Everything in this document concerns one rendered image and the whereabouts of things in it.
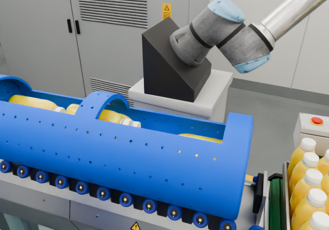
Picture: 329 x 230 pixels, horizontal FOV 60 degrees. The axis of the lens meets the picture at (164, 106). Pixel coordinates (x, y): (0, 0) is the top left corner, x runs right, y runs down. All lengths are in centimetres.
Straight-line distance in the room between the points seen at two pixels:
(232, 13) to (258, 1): 238
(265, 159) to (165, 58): 184
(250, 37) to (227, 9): 12
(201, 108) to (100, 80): 193
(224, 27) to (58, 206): 80
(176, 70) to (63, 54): 213
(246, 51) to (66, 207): 77
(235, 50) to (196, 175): 45
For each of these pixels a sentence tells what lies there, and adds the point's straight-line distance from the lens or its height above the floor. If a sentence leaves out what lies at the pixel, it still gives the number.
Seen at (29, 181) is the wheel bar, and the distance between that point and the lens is 109.
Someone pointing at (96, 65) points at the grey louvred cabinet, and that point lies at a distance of 275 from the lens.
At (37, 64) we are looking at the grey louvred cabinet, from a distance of 330.
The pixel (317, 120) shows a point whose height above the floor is 111.
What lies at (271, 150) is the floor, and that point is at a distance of 273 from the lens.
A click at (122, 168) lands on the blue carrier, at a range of 76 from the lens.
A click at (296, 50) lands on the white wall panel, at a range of 342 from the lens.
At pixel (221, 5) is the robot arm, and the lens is 96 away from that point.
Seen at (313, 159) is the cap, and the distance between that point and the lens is 90.
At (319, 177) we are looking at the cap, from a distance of 85.
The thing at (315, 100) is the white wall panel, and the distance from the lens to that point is 361.
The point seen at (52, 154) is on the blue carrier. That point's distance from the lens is 86.
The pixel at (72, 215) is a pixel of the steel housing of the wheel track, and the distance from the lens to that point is 103.
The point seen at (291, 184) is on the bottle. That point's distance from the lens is 96.
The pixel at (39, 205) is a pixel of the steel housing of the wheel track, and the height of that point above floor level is 86.
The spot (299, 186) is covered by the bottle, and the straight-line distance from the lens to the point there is 87.
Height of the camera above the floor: 163
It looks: 31 degrees down
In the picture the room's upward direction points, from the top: straight up
